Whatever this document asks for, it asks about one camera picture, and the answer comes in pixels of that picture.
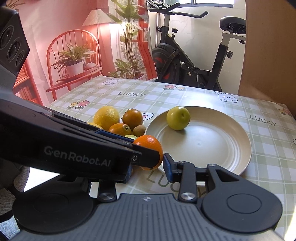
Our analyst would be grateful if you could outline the green apple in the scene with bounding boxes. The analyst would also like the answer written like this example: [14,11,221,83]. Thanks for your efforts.
[125,135,137,140]
[166,106,191,131]

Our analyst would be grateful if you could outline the small bright orange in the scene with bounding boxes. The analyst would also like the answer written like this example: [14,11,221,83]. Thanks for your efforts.
[132,134,164,171]

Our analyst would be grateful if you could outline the yellow lemon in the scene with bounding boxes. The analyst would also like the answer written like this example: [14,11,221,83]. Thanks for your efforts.
[93,106,120,131]
[88,123,103,130]

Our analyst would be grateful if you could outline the gloved hand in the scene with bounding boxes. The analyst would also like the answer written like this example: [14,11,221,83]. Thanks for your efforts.
[1,160,30,216]

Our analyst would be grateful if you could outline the small brown kiwi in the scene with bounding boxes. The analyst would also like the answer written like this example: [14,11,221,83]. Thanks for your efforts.
[132,125,146,137]

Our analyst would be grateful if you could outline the dark orange tangerine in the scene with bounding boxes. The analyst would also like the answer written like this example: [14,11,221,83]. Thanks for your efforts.
[122,109,144,131]

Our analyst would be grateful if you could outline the cream round plate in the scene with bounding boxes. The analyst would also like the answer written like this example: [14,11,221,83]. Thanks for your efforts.
[145,106,252,175]

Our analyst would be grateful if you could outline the black exercise bike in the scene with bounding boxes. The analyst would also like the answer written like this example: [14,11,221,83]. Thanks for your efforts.
[147,1,246,94]

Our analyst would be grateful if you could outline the red room backdrop poster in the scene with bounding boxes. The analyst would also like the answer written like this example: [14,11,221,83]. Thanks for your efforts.
[1,1,156,105]

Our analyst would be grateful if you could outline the wooden panel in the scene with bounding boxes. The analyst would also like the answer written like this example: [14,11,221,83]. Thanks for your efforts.
[238,1,295,115]

